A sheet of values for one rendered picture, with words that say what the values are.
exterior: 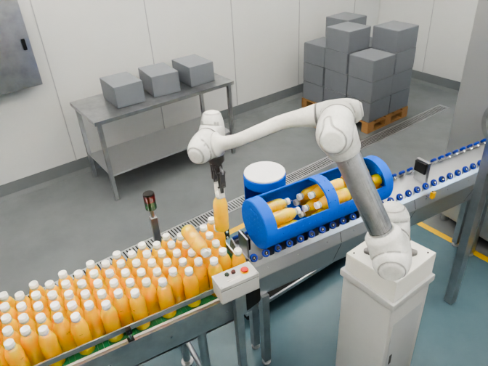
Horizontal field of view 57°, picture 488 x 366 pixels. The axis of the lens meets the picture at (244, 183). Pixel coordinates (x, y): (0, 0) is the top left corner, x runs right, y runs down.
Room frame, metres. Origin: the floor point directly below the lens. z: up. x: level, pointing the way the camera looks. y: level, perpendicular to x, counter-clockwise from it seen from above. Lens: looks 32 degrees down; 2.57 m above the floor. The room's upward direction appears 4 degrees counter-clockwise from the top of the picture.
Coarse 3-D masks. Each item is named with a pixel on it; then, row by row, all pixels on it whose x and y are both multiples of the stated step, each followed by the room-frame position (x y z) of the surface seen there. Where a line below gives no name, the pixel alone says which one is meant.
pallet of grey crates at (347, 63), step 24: (336, 24) 5.79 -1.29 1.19; (360, 24) 5.71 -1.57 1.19; (384, 24) 5.64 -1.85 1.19; (408, 24) 5.57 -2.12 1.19; (312, 48) 5.89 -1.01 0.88; (336, 48) 5.54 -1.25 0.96; (360, 48) 5.51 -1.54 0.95; (384, 48) 5.44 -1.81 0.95; (408, 48) 5.42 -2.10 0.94; (312, 72) 5.87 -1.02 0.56; (336, 72) 5.53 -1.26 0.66; (360, 72) 5.21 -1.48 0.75; (384, 72) 5.17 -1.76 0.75; (408, 72) 5.46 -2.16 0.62; (312, 96) 5.86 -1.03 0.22; (336, 96) 5.50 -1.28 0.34; (360, 96) 5.19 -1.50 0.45; (384, 96) 5.21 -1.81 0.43; (408, 96) 5.50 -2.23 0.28; (360, 120) 5.16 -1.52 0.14; (384, 120) 5.25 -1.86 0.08
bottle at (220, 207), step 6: (216, 198) 1.81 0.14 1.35; (222, 198) 1.81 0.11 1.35; (216, 204) 1.79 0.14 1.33; (222, 204) 1.79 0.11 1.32; (216, 210) 1.79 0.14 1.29; (222, 210) 1.79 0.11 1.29; (216, 216) 1.79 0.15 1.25; (222, 216) 1.79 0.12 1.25; (228, 216) 1.81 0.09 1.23; (216, 222) 1.79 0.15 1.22; (222, 222) 1.78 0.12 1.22; (228, 222) 1.81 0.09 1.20; (216, 228) 1.79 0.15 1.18; (222, 228) 1.78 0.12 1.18; (228, 228) 1.80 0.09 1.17
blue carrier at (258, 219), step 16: (368, 160) 2.37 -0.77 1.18; (320, 176) 2.14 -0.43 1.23; (336, 176) 2.34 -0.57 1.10; (384, 176) 2.18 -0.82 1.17; (272, 192) 2.10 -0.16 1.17; (288, 192) 2.18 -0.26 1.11; (384, 192) 2.16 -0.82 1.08; (256, 208) 1.88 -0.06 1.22; (336, 208) 1.99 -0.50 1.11; (352, 208) 2.05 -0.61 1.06; (256, 224) 1.89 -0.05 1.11; (272, 224) 1.82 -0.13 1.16; (288, 224) 1.86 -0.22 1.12; (304, 224) 1.90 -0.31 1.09; (320, 224) 1.97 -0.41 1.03; (256, 240) 1.90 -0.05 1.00; (272, 240) 1.81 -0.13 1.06
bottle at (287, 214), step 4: (284, 208) 1.96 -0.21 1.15; (288, 208) 1.96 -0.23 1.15; (292, 208) 1.96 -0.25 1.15; (296, 208) 1.98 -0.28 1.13; (276, 212) 1.93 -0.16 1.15; (280, 212) 1.93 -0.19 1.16; (284, 212) 1.93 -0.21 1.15; (288, 212) 1.93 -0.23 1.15; (292, 212) 1.94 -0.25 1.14; (296, 212) 1.96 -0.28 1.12; (276, 216) 1.90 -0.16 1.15; (280, 216) 1.90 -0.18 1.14; (284, 216) 1.91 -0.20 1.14; (288, 216) 1.92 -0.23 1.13; (292, 216) 1.92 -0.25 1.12; (276, 220) 1.88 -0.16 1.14; (280, 220) 1.89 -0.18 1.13; (284, 220) 1.90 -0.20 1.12; (288, 220) 1.91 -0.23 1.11
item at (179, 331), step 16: (208, 304) 1.55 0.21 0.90; (224, 304) 1.57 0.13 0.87; (176, 320) 1.46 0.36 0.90; (192, 320) 1.49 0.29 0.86; (208, 320) 1.53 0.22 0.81; (224, 320) 1.57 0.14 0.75; (144, 336) 1.38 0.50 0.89; (160, 336) 1.42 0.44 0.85; (176, 336) 1.45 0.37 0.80; (192, 336) 1.49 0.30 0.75; (96, 352) 1.31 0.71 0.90; (112, 352) 1.31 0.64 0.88; (128, 352) 1.34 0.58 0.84; (144, 352) 1.37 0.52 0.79; (160, 352) 1.41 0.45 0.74; (192, 352) 1.72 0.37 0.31; (208, 352) 1.53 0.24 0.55
